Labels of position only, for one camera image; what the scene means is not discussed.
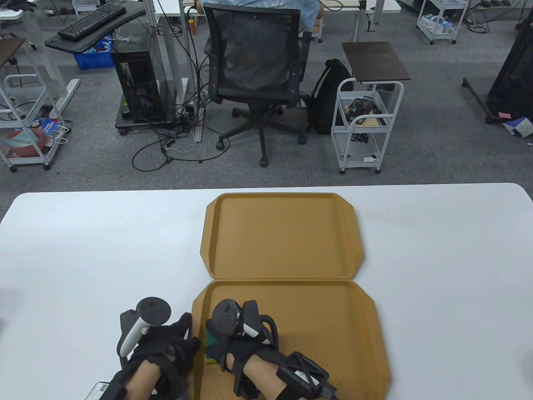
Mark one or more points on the person's right hand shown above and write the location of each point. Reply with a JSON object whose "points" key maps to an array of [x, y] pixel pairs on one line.
{"points": [[233, 350]]}

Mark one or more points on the person's left hand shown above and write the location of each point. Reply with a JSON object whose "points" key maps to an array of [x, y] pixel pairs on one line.
{"points": [[175, 337]]}

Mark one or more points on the yellow and green sponge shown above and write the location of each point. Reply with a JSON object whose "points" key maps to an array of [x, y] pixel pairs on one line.
{"points": [[212, 341]]}

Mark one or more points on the brown plastic food tray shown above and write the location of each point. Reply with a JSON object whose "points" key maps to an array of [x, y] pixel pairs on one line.
{"points": [[283, 237], [333, 333]]}

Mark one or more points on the person's right forearm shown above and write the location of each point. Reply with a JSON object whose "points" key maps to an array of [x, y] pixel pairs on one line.
{"points": [[262, 375]]}

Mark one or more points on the person's left forearm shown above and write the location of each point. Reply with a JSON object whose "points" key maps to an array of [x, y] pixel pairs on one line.
{"points": [[143, 381]]}

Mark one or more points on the grey right hand controller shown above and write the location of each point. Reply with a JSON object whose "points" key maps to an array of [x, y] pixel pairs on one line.
{"points": [[227, 316]]}

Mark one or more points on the grey hand controller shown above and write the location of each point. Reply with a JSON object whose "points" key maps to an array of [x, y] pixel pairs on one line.
{"points": [[227, 316], [154, 310]]}

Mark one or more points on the grey left hand controller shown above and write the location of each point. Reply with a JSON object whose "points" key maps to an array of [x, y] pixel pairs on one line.
{"points": [[154, 310]]}

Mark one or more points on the black computer trolley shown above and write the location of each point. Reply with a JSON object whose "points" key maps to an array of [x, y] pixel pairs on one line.
{"points": [[141, 124]]}

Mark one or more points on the white rolling cart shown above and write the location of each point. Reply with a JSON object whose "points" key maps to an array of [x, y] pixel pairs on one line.
{"points": [[360, 164], [29, 159], [441, 38]]}

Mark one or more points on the red and teal bag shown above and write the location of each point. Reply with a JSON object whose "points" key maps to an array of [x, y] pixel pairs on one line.
{"points": [[25, 143]]}

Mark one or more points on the blue paper bag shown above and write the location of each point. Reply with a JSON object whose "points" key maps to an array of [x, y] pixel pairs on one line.
{"points": [[48, 125]]}

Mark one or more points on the black mesh office chair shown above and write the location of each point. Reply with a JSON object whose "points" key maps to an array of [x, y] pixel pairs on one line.
{"points": [[258, 96]]}

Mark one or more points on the black computer tower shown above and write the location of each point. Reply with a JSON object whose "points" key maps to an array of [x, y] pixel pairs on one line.
{"points": [[137, 83]]}

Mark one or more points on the black backpack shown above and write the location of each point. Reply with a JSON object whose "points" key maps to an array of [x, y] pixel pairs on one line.
{"points": [[325, 104]]}

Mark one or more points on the blue plastic crate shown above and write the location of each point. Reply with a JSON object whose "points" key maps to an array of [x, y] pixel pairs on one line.
{"points": [[93, 60]]}

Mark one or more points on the black curved desk top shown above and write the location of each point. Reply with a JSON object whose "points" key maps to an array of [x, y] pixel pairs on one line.
{"points": [[79, 45]]}

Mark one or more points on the orange bottle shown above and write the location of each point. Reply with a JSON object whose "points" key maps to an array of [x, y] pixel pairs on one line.
{"points": [[191, 26]]}

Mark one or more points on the dark brown side table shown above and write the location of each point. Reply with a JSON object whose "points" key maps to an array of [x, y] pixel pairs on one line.
{"points": [[8, 48], [374, 60]]}

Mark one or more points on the black keyboard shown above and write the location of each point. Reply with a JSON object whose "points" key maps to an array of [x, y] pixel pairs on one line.
{"points": [[91, 21]]}

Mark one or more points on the cardboard box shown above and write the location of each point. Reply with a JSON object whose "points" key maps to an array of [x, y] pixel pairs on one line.
{"points": [[317, 31]]}

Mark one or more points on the white office desk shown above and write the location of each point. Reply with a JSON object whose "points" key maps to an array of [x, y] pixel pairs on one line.
{"points": [[175, 6]]}

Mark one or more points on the white and blue box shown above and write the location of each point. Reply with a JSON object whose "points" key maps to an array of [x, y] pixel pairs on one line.
{"points": [[518, 127]]}

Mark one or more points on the black covered stand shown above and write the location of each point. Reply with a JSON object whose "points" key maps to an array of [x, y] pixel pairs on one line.
{"points": [[512, 83]]}

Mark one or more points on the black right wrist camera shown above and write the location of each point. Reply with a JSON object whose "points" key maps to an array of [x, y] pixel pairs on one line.
{"points": [[304, 375]]}

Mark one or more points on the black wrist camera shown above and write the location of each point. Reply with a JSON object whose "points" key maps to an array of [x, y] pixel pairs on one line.
{"points": [[104, 391], [304, 375]]}

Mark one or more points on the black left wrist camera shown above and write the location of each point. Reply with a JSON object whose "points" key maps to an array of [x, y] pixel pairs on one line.
{"points": [[104, 391]]}

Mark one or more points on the white desk leg frame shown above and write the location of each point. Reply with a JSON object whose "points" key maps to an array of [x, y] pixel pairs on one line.
{"points": [[62, 100]]}

